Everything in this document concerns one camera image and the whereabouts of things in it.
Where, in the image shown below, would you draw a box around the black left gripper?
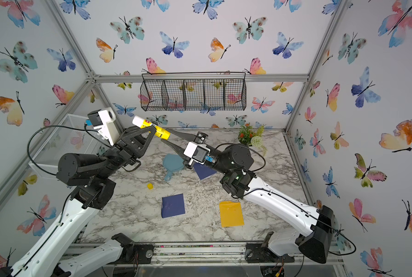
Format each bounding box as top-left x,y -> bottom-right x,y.
95,125 -> 151,183

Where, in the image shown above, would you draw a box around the yellow glue stick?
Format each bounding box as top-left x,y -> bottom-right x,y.
132,115 -> 171,140

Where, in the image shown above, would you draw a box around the yellow envelope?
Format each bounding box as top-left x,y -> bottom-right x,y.
219,201 -> 245,227

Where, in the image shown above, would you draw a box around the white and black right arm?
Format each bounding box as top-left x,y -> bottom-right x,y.
162,130 -> 336,264

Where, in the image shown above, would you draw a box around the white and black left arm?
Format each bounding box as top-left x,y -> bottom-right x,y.
0,125 -> 156,277

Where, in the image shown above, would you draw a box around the dark blue envelope near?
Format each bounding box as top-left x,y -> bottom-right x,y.
161,194 -> 185,218

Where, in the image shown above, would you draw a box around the teal plastic scoop dish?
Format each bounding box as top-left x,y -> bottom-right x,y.
163,154 -> 185,182

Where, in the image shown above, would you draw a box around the artificial flowers in white pot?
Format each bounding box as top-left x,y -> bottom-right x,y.
238,123 -> 267,156

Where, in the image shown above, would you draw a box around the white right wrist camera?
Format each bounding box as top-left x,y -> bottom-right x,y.
184,142 -> 216,165

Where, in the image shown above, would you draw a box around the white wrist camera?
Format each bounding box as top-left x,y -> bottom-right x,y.
88,107 -> 120,145
184,142 -> 216,165

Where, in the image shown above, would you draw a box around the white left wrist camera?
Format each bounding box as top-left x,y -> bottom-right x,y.
88,107 -> 120,145

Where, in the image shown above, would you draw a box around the black wire wall basket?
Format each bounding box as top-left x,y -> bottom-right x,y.
139,71 -> 247,111

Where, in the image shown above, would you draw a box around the white mesh wall basket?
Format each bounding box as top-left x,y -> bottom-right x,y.
29,114 -> 107,178

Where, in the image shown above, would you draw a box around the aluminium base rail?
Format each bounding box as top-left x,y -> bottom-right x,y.
67,242 -> 345,267

